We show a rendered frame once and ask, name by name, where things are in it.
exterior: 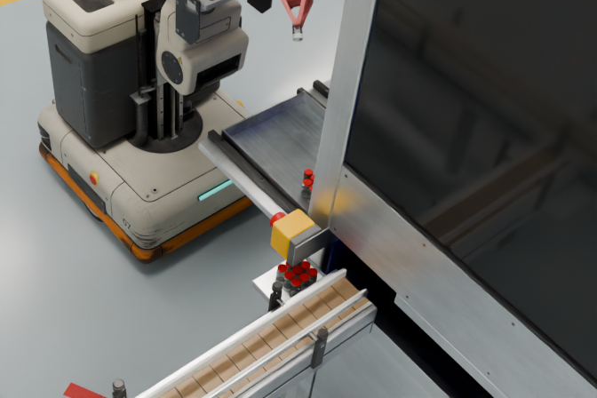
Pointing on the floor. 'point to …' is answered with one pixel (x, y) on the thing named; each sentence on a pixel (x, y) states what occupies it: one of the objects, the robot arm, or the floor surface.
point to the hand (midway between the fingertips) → (298, 23)
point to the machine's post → (345, 91)
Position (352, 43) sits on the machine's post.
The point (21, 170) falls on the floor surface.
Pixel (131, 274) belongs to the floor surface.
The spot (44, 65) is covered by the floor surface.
